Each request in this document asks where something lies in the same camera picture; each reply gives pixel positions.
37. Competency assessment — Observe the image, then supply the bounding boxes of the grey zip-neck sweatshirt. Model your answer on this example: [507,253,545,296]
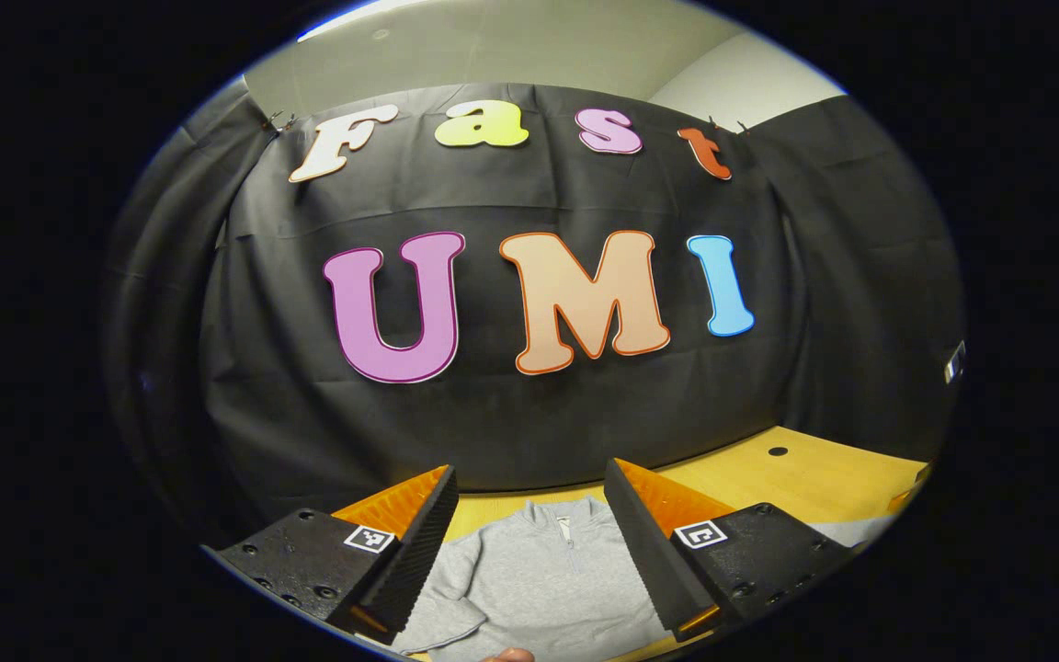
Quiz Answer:
[392,496,898,659]

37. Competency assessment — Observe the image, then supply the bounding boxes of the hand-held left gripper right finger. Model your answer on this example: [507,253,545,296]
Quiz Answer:
[603,457,859,645]

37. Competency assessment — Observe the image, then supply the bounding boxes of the black backdrop cloth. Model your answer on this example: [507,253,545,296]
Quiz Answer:
[102,78,967,530]

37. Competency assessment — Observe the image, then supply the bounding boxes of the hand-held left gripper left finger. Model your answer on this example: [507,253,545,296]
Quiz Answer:
[201,463,461,646]

